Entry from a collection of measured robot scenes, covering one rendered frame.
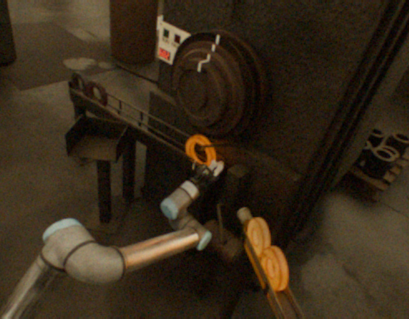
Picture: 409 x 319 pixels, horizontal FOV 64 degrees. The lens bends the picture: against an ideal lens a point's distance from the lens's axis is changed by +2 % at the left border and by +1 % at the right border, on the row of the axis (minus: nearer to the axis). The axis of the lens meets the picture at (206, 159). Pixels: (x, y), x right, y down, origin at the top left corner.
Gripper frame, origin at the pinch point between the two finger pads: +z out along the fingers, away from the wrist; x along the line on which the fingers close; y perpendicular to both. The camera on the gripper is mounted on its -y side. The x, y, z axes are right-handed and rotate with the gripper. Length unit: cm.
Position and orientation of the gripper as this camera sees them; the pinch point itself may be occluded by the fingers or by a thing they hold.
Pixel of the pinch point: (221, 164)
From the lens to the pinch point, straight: 160.6
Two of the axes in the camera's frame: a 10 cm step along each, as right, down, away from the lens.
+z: 6.8, -6.0, 4.3
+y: -0.5, -6.2, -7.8
